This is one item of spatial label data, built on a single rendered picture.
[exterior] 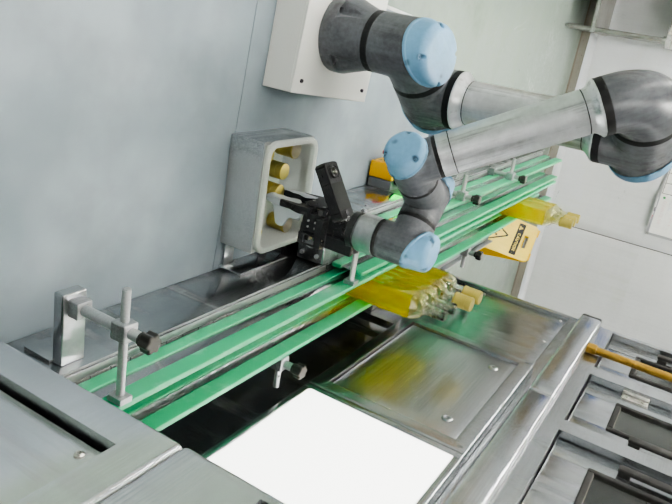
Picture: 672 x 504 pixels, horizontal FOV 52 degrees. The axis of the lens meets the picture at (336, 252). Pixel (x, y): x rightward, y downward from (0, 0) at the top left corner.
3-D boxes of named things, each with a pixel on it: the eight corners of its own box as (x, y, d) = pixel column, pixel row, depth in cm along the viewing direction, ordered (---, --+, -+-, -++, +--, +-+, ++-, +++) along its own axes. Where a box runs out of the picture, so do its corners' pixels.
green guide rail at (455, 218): (331, 265, 152) (362, 276, 149) (331, 261, 152) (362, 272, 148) (538, 173, 298) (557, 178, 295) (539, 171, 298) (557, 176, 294)
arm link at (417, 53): (389, -5, 128) (453, 7, 121) (407, 44, 139) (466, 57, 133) (357, 45, 125) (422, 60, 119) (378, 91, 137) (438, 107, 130)
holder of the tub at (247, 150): (216, 267, 139) (247, 279, 135) (231, 133, 130) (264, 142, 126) (267, 249, 153) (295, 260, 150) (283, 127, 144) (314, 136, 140)
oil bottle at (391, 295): (335, 291, 159) (418, 323, 150) (339, 269, 158) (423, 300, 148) (347, 285, 164) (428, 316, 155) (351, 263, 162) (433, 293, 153)
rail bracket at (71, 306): (23, 360, 99) (135, 424, 89) (24, 252, 93) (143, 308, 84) (52, 349, 103) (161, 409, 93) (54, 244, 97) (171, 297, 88)
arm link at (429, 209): (450, 159, 122) (425, 211, 120) (461, 191, 132) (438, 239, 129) (411, 150, 126) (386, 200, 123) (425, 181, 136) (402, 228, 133)
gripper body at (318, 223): (292, 240, 135) (345, 259, 129) (299, 199, 132) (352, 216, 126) (313, 233, 141) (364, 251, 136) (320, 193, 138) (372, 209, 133)
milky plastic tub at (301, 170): (220, 243, 137) (255, 257, 133) (233, 132, 129) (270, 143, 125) (271, 227, 151) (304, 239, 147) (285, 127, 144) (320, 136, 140)
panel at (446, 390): (149, 503, 103) (341, 626, 88) (151, 487, 102) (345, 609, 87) (405, 324, 178) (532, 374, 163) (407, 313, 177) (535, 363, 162)
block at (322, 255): (294, 257, 151) (320, 267, 148) (300, 216, 148) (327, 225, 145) (303, 253, 154) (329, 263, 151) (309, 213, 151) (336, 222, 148)
